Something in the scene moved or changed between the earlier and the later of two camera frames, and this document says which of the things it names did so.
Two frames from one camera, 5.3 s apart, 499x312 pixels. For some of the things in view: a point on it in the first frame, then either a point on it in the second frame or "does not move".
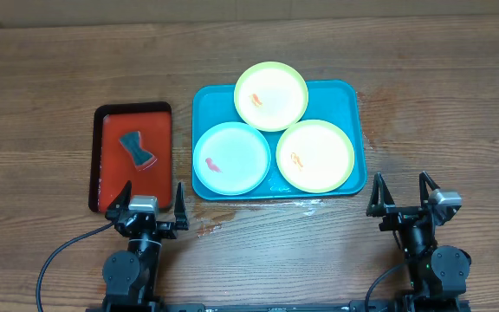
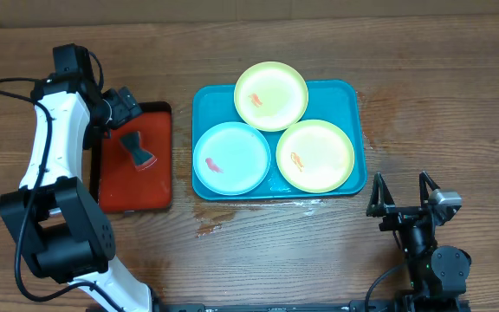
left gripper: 181,217 → 125,113
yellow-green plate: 271,96 does not move
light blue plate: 232,158 does not move
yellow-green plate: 314,156 does not move
